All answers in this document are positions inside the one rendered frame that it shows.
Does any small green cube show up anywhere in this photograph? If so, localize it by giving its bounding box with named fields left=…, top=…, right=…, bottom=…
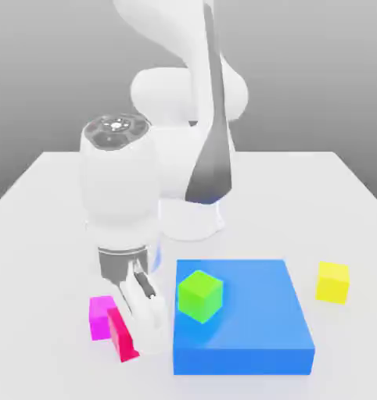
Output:
left=178, top=270, right=224, bottom=324

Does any small red cube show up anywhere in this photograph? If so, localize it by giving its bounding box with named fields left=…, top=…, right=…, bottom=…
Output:
left=106, top=307, right=141, bottom=363

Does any small yellow cube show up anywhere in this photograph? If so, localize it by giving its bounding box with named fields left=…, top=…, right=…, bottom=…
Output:
left=315, top=261, right=350, bottom=305

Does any small magenta cube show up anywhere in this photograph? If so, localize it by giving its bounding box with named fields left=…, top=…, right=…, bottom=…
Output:
left=88, top=295, right=117, bottom=341

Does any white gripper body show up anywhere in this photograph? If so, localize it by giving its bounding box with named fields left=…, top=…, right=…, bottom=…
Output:
left=118, top=270, right=170, bottom=355

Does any large blue box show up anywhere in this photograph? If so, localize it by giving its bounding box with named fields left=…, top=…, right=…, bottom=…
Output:
left=172, top=259, right=316, bottom=376

